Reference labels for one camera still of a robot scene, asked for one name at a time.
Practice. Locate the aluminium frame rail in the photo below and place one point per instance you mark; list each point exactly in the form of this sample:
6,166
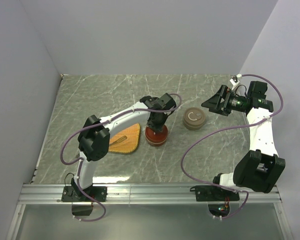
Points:
164,211

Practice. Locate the metal tongs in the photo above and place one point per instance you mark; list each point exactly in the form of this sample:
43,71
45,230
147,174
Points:
118,141

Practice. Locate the brown-sided metal tin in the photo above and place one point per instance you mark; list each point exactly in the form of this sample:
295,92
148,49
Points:
192,127

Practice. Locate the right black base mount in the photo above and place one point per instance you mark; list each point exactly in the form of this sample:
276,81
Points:
219,199

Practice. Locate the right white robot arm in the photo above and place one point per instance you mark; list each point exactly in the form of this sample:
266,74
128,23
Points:
261,167

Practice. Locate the brown round lid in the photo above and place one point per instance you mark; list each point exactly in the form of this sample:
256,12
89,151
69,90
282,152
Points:
194,116

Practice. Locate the woven bamboo tray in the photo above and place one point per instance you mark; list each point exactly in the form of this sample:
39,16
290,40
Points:
133,137

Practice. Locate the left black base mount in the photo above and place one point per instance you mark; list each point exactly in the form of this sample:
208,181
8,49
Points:
82,201

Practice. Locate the red-sided metal tin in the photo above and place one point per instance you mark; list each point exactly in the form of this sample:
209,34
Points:
156,141

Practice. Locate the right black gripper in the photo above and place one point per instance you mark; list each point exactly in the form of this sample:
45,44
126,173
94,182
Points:
214,102

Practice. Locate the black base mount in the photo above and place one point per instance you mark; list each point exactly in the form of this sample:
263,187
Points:
219,199
82,201

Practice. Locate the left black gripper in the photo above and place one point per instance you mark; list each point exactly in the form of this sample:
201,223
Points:
155,128

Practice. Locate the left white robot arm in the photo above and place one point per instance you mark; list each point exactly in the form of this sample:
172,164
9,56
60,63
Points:
94,140

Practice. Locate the red round lid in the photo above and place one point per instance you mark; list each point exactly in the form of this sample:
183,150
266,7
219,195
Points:
149,132

